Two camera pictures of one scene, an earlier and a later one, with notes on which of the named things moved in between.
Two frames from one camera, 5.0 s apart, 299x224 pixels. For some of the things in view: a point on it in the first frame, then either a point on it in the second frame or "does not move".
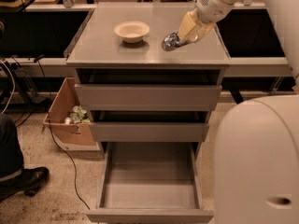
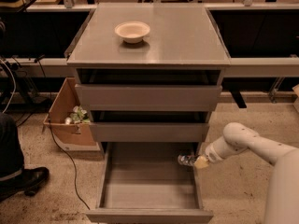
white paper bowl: [132, 31] does not move
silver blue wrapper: [171, 41] -> [187, 160]
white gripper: [212, 7] -> [213, 155]
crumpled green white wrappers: [78, 115] does not move
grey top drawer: [148, 90] does not move
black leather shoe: [27, 182] does not move
